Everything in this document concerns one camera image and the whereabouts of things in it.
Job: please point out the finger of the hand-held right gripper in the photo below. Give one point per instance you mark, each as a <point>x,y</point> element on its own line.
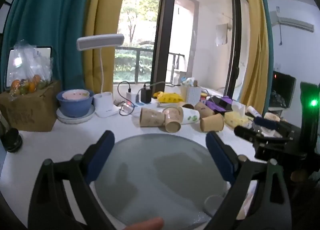
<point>246,133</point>
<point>265,122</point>

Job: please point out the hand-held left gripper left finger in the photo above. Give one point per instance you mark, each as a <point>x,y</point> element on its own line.
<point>100,156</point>

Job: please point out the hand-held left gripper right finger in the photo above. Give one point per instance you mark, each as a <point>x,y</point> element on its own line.
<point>220,157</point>

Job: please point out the white green-print paper cup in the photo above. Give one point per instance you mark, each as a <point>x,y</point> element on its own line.
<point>191,117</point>

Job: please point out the beige printed paper cup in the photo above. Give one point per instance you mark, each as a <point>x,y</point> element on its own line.
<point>173,120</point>

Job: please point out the brown printed paper cup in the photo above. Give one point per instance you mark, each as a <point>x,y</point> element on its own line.
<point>150,117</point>

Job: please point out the person's left hand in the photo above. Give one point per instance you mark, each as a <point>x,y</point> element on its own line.
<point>145,224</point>

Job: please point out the white tube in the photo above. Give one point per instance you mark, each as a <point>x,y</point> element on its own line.
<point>253,111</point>

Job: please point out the yellow tissue pack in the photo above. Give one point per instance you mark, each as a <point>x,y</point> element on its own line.
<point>236,118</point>

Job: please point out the black monitor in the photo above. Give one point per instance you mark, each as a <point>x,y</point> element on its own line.
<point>283,87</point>

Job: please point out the white plate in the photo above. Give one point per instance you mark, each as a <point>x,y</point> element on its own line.
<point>75,117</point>

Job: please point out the blue bowl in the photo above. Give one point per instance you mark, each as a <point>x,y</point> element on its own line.
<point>73,106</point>

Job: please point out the white power strip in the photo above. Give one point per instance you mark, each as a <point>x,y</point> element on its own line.
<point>132,106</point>

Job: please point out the round grey glass tray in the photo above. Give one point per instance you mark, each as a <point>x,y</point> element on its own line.
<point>160,175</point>

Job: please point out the pink bowl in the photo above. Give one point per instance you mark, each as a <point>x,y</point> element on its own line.
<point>75,95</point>

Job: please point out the white woven pen holder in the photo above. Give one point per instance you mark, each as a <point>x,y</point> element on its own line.
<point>192,93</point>

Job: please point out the white charger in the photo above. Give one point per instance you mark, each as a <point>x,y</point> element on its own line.
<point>129,95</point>

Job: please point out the black charger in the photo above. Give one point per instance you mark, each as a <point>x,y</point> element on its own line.
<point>146,95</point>

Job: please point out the yellow banana plush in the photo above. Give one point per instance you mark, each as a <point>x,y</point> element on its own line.
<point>168,97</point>

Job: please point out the cardboard box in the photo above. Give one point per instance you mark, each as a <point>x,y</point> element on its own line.
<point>31,110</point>

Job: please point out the yellow curtain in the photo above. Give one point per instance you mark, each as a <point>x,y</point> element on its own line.
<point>253,40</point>
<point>105,20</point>

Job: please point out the white desk lamp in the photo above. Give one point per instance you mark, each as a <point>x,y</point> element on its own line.
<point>103,70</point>

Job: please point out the black round lens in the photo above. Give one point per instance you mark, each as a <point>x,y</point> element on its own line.
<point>11,140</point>

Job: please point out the white hanging cloth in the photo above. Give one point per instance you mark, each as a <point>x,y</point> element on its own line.
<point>222,33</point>

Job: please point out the balcony railing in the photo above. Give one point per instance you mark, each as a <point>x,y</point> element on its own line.
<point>133,63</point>

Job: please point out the teal curtain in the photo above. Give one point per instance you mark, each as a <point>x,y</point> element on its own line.
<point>45,27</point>
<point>266,20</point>

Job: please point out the white air conditioner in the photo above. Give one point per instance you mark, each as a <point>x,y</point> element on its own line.
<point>292,21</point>

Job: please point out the clear plastic bag of fruit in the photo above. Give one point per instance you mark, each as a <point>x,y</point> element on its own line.
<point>31,70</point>

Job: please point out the dark window frame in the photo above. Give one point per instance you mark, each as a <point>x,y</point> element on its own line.
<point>163,27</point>

